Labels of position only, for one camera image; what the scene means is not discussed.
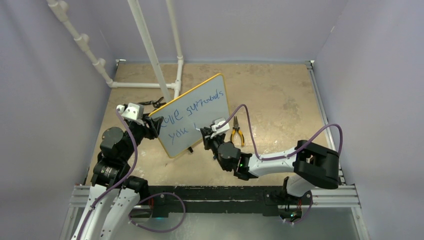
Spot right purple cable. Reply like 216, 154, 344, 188
216, 104, 344, 162

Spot aluminium frame rail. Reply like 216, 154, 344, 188
304, 60, 370, 240

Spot white pvc pipe frame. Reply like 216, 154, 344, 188
47, 0, 185, 102

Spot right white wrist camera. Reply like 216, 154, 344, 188
210, 118, 230, 139

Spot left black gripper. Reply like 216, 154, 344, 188
121, 112, 163, 161

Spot yellow handled pliers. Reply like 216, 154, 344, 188
230, 116, 245, 147

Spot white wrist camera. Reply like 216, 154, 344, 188
210, 118, 230, 139
116, 103, 145, 126

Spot black grey wire stripper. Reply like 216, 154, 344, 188
138, 96, 166, 109

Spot yellow framed whiteboard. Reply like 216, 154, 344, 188
149, 73, 230, 158

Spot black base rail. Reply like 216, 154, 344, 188
148, 185, 287, 218

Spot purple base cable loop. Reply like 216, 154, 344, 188
127, 193, 186, 233

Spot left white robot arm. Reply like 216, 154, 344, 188
71, 114, 164, 240

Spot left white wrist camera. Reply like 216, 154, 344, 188
116, 103, 145, 126

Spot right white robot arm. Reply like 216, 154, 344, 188
199, 127, 340, 204

